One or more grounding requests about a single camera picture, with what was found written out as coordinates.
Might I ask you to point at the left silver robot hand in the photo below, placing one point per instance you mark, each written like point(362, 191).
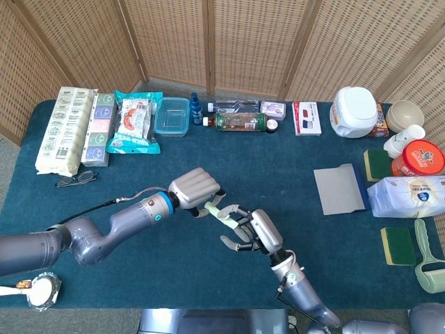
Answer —
point(194, 188)

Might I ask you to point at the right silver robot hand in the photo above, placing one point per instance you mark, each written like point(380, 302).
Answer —
point(266, 231)

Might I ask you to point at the pale green peeler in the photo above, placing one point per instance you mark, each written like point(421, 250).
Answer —
point(217, 212)

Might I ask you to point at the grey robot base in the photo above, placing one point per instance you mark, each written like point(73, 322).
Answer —
point(208, 321)

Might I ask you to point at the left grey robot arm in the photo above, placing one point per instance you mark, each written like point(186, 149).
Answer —
point(104, 229)

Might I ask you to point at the blue table cloth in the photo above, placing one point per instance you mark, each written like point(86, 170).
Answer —
point(222, 156)

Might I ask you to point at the clear container blue rim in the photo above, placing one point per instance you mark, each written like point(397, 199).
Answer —
point(172, 118)

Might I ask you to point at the blue spray bottle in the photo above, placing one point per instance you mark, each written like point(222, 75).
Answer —
point(196, 111)

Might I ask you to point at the green label tea bottle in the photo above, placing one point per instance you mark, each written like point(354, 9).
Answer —
point(240, 122)

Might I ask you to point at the grey cardboard folder blue spine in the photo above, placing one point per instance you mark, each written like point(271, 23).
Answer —
point(337, 189)

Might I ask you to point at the teal snack bag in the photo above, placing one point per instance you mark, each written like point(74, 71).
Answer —
point(133, 118)

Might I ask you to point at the small black jar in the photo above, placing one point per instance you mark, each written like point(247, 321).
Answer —
point(272, 126)

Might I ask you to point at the small purple box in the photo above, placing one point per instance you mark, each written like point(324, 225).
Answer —
point(273, 109)

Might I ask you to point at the pastel tissue packets pack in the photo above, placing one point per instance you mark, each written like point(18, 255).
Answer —
point(99, 128)

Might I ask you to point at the white red card box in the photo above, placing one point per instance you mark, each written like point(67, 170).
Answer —
point(306, 118)

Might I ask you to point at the green yellow sponge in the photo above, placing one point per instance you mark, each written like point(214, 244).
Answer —
point(377, 165)
point(400, 245)

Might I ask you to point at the cream tissue multipack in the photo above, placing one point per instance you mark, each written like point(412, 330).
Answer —
point(62, 132)

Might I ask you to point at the white blue wipes pack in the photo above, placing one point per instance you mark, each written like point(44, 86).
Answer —
point(406, 196)

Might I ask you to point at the white plastic jug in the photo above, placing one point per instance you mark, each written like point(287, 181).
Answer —
point(353, 111)

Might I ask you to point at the orange printed box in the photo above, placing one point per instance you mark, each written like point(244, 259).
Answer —
point(381, 125)

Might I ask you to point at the wicker folding screen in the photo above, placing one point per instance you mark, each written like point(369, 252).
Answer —
point(253, 41)

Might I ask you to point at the pale green lint roller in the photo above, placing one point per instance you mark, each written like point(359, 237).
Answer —
point(424, 240)

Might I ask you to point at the orange lid canister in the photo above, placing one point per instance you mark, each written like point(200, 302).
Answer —
point(419, 158)

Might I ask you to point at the beige bowl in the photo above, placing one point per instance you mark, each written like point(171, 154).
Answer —
point(405, 116)

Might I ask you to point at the foil cup white filling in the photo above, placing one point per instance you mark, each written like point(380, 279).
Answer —
point(43, 290)

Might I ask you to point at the small red yellow packet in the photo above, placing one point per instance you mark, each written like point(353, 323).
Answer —
point(23, 284)

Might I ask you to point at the white plastic spoon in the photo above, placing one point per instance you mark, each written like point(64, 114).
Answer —
point(10, 290)

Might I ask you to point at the black frame eyeglasses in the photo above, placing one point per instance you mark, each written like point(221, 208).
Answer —
point(83, 176)

